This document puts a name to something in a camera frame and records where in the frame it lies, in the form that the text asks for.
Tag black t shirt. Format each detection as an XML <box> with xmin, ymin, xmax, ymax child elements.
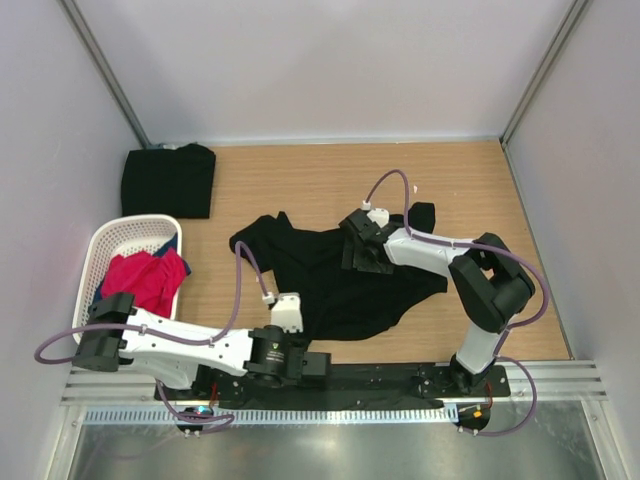
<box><xmin>229</xmin><ymin>211</ymin><xmax>448</xmax><ymax>341</ymax></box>
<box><xmin>120</xmin><ymin>143</ymin><xmax>216</xmax><ymax>219</ymax></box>

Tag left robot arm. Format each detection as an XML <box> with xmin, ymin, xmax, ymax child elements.
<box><xmin>72</xmin><ymin>292</ymin><xmax>331</xmax><ymax>400</ymax></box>

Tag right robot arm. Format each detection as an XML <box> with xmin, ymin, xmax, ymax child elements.
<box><xmin>339</xmin><ymin>209</ymin><xmax>535</xmax><ymax>396</ymax></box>

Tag pink t shirt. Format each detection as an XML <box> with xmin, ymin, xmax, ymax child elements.
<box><xmin>99</xmin><ymin>247</ymin><xmax>190</xmax><ymax>318</ymax></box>

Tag blue t shirt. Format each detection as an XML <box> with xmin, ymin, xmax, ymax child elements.
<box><xmin>92</xmin><ymin>230</ymin><xmax>194</xmax><ymax>301</ymax></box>

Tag folded black t shirt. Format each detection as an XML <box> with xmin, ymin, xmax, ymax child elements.
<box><xmin>120</xmin><ymin>143</ymin><xmax>216</xmax><ymax>219</ymax></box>

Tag white plastic laundry basket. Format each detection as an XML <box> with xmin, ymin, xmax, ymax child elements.
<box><xmin>72</xmin><ymin>214</ymin><xmax>183</xmax><ymax>328</ymax></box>

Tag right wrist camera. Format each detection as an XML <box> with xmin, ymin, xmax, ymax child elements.
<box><xmin>367</xmin><ymin>208</ymin><xmax>390</xmax><ymax>228</ymax></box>

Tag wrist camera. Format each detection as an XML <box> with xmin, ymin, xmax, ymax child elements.
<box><xmin>367</xmin><ymin>208</ymin><xmax>390</xmax><ymax>228</ymax></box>
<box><xmin>270</xmin><ymin>293</ymin><xmax>304</xmax><ymax>334</ymax></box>

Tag slotted cable duct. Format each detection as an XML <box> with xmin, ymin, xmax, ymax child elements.
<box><xmin>83</xmin><ymin>404</ymin><xmax>458</xmax><ymax>426</ymax></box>

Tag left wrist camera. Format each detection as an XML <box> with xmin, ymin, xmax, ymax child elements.
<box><xmin>270</xmin><ymin>293</ymin><xmax>304</xmax><ymax>334</ymax></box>

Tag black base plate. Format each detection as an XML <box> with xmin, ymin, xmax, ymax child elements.
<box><xmin>165</xmin><ymin>363</ymin><xmax>511</xmax><ymax>412</ymax></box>

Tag aluminium rail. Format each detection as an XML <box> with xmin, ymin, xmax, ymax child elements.
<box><xmin>61</xmin><ymin>360</ymin><xmax>608</xmax><ymax>406</ymax></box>

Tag right frame post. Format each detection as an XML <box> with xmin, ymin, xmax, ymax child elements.
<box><xmin>500</xmin><ymin>0</ymin><xmax>592</xmax><ymax>150</ymax></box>

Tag frame post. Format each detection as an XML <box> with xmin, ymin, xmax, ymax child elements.
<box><xmin>58</xmin><ymin>0</ymin><xmax>151</xmax><ymax>148</ymax></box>
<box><xmin>500</xmin><ymin>0</ymin><xmax>592</xmax><ymax>150</ymax></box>

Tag left frame post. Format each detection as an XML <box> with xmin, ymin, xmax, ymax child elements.
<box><xmin>58</xmin><ymin>0</ymin><xmax>151</xmax><ymax>148</ymax></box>

